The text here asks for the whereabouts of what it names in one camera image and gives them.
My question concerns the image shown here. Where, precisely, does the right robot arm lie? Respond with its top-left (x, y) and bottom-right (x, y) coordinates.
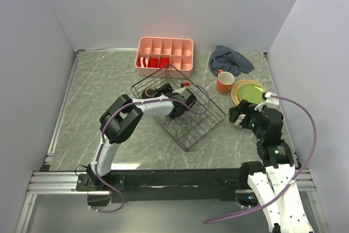
top-left (229, 99), bottom-right (313, 232)

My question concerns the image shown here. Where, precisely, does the black bowl gold rim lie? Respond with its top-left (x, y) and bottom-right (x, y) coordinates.
top-left (141, 87), bottom-right (158, 99)

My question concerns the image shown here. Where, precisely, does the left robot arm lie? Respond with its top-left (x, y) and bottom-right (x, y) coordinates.
top-left (86, 82), bottom-right (197, 190)

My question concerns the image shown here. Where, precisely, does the black wire dish rack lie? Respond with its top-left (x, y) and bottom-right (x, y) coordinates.
top-left (131, 65), bottom-right (226, 151)

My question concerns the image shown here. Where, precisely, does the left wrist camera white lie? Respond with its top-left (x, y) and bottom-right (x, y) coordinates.
top-left (172, 82), bottom-right (190, 95)

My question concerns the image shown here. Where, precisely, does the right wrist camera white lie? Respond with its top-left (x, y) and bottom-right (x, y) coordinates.
top-left (254, 92), bottom-right (279, 111)

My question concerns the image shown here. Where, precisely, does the red white striped roll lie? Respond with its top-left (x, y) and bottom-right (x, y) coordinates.
top-left (138, 57), bottom-right (149, 68)

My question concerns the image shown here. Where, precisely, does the pink patterned bowl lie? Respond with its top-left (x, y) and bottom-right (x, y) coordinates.
top-left (230, 113), bottom-right (246, 128)

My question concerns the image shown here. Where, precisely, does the red roll right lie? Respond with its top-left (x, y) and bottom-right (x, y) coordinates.
top-left (159, 57), bottom-right (170, 69)

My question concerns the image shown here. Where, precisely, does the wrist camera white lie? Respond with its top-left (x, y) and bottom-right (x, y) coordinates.
top-left (254, 92), bottom-right (279, 111)
top-left (172, 82), bottom-right (190, 95)

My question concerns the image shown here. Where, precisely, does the grey crumpled cloth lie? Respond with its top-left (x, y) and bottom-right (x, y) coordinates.
top-left (208, 45), bottom-right (254, 76)

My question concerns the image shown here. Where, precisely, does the clear glass plate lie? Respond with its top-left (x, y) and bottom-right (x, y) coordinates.
top-left (236, 83), bottom-right (268, 104)

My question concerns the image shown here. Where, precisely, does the tan wooden plate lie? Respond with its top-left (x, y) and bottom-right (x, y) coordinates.
top-left (231, 80), bottom-right (267, 105)

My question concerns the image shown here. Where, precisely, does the red roll middle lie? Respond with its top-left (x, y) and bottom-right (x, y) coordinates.
top-left (148, 58), bottom-right (159, 68)

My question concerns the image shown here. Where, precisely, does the pink compartment organizer box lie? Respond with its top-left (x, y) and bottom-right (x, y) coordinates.
top-left (135, 37), bottom-right (194, 78)

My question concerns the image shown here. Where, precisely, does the orange mug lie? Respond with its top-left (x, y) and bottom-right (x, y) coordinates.
top-left (216, 69), bottom-right (235, 94)

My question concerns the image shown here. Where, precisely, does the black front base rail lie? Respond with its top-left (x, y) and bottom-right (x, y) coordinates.
top-left (76, 162), bottom-right (265, 206)

